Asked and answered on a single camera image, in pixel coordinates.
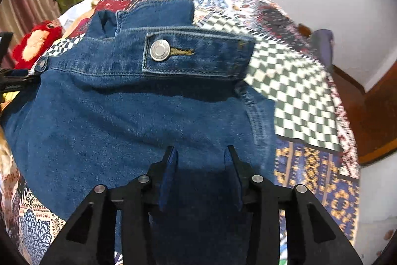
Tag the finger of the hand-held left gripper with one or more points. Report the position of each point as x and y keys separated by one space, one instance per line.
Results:
x=6 y=46
x=15 y=79

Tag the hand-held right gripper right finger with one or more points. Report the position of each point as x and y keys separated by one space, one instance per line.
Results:
x=234 y=181

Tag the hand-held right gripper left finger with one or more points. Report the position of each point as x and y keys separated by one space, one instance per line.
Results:
x=169 y=181

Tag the blue denim jacket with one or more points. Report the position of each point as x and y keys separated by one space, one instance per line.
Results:
x=108 y=128

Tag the yellow blanket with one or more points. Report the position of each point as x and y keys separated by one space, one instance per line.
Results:
x=6 y=96

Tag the red plush toy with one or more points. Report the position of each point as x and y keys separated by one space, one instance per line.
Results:
x=34 y=41

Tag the patchwork bedspread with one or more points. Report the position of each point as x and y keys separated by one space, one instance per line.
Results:
x=294 y=103

